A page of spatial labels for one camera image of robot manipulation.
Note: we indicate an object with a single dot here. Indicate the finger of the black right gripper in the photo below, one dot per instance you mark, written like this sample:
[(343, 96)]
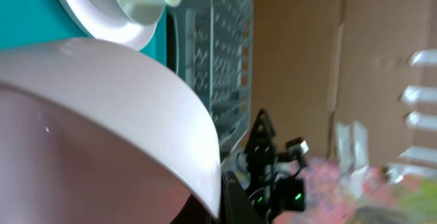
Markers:
[(262, 129)]

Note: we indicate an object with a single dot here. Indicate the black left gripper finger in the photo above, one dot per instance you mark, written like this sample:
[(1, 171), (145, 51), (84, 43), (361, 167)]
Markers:
[(235, 205)]

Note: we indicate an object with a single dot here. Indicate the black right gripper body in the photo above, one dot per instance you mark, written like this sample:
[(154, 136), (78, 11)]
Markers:
[(265, 155)]

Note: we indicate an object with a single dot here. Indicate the small pink-white dish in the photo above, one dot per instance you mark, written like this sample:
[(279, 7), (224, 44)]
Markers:
[(95, 132)]

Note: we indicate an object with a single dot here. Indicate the grey-white bowl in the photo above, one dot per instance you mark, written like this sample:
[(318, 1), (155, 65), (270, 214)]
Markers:
[(130, 12)]

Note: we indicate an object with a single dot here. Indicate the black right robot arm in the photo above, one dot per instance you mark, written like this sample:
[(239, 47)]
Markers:
[(274, 185)]

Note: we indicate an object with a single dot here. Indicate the grey dishwasher rack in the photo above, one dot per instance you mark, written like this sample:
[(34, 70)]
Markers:
[(209, 46)]

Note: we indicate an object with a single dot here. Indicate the large white plate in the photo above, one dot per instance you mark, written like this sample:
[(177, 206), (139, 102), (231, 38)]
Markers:
[(109, 23)]

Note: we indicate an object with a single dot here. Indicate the teal serving tray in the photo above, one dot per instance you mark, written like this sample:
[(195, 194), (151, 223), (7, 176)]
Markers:
[(25, 22)]

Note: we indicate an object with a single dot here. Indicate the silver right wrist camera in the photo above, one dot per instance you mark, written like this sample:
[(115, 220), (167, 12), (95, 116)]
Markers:
[(296, 146)]

